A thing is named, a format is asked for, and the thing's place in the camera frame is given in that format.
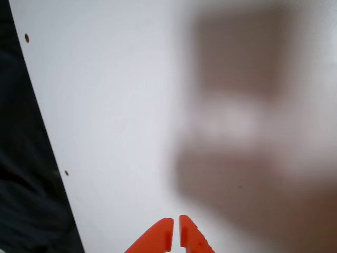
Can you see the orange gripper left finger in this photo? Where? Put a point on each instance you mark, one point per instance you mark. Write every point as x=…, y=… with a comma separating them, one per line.
x=158, y=237

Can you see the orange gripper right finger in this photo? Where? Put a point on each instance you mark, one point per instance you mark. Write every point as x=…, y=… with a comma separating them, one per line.
x=192, y=239

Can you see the person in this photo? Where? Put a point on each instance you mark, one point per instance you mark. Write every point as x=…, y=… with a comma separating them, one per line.
x=21, y=158

